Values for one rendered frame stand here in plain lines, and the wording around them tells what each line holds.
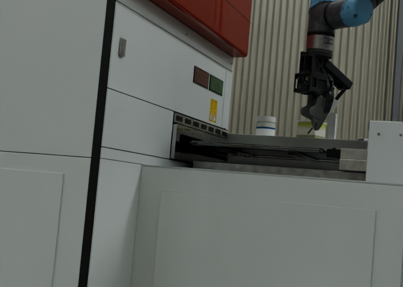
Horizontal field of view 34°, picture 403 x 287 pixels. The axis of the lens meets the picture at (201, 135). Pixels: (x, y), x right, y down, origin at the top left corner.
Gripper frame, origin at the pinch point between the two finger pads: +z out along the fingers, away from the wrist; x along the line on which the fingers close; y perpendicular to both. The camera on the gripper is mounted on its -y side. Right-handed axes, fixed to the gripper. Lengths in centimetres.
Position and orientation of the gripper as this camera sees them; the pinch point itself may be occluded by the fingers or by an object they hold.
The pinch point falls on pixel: (318, 126)
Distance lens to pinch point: 185.6
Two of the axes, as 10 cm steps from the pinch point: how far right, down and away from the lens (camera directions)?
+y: -8.4, -1.0, -5.3
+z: -0.9, 9.9, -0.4
